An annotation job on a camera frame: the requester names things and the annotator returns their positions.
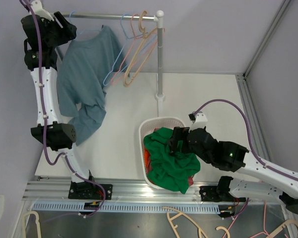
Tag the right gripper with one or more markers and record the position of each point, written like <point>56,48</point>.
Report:
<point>178,133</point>

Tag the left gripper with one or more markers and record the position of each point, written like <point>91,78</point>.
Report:
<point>68,31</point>

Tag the white perforated plastic basket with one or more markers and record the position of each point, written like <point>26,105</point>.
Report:
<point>174,172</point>

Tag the green t shirt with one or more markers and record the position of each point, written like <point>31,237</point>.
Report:
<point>171,161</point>

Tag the orange t shirt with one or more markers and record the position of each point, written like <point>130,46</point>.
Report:
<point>147,161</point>

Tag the grey blue t shirt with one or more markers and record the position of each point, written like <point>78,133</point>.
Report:
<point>80,91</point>

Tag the blue hanger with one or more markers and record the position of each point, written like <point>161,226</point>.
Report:
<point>86,28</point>
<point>114,68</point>

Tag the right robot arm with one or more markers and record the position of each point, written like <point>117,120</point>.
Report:
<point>275,182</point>

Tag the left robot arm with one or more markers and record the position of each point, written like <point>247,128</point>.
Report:
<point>45,33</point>

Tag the beige hanger on floor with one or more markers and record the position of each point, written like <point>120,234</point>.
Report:
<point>177,219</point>

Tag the pink floor hanger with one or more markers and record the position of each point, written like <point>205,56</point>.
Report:
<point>264,232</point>

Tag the beige floor hanger right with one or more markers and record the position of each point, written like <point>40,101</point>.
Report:
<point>286,224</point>

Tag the metal clothes rack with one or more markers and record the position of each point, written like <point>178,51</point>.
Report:
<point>158,19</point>

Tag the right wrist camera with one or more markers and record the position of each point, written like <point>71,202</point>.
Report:
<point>199,120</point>

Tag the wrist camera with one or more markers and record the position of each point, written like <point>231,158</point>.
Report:
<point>38,9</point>
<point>199,120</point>

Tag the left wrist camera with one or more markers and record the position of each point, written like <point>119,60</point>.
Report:
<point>38,9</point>

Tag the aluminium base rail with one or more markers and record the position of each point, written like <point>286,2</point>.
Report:
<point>135,196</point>

